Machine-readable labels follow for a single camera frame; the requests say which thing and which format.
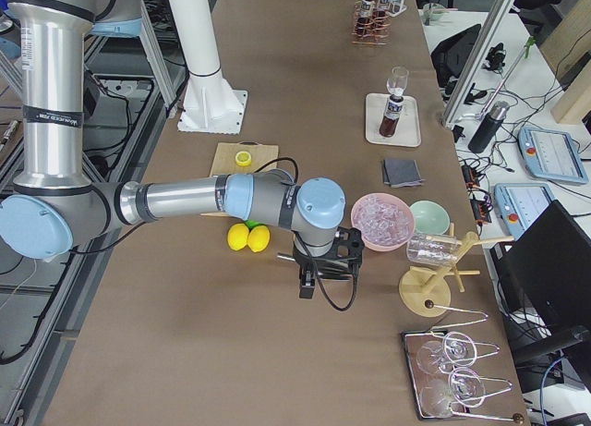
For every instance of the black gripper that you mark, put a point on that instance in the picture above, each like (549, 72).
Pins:
(306, 265)

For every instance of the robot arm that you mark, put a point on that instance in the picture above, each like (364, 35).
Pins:
(55, 207)

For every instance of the black monitor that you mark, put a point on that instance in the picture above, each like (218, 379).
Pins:
(551, 263)

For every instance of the metal wine glass holder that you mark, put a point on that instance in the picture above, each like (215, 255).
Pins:
(492, 386)

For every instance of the wooden cutting board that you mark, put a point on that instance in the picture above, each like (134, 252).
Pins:
(224, 162)

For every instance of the grey folded cloth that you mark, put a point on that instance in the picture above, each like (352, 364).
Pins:
(398, 173)

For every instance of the aluminium frame post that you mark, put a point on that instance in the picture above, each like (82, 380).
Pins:
(498, 11)

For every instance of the lemon half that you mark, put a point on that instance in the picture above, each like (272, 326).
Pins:
(243, 158)

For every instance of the wooden glass rack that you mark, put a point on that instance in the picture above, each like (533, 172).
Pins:
(424, 290)

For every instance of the clear wine glass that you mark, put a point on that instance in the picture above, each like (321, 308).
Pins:
(397, 81)

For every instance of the tea bottle in basket rear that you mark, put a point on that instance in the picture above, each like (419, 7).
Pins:
(381, 8)

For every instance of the green bowl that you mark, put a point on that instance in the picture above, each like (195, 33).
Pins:
(430, 218)

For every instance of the metal scoop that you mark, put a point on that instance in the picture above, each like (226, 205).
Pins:
(319, 267)

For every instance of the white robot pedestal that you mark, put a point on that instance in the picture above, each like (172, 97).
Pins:
(210, 104)

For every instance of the black thermos bottle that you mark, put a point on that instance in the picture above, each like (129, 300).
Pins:
(488, 127)

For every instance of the green lime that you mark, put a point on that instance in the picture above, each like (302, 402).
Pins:
(250, 224)

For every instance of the blue teach pendant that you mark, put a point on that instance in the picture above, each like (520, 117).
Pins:
(520, 204)
(551, 154)

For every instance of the tea bottle white cap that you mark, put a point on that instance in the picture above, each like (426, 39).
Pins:
(391, 115)

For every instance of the copper wire bottle basket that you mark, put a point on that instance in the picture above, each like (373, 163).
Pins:
(376, 33)

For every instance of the pink bowl with ice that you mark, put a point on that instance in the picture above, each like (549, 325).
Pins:
(385, 221)

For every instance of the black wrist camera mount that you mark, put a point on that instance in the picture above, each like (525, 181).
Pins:
(347, 247)

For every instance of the clear glass on rack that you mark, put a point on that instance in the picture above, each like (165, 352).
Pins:
(434, 250)

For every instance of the yellow lemon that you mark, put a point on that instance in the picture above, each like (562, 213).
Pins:
(258, 238)
(237, 236)

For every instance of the tea bottle in basket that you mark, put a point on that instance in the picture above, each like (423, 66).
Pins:
(381, 8)
(364, 15)

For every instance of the white wire cup rack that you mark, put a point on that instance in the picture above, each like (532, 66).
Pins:
(394, 8)

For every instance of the hanging wine glass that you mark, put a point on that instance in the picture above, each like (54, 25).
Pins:
(453, 396)
(447, 353)

